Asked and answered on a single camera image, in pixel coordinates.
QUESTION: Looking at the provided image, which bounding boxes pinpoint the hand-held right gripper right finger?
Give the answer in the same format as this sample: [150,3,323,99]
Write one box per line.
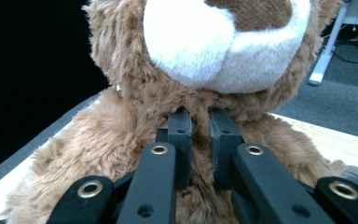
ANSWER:
[209,108,246,191]

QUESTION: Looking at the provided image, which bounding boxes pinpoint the white desk frame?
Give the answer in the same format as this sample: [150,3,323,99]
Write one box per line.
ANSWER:
[307,0,358,87]

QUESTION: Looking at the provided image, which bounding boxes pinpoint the brown plush teddy bear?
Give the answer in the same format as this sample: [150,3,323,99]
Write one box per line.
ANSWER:
[3,0,349,224]

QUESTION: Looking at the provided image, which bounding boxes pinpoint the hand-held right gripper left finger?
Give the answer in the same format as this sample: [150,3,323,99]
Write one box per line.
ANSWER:
[167,108,194,191]

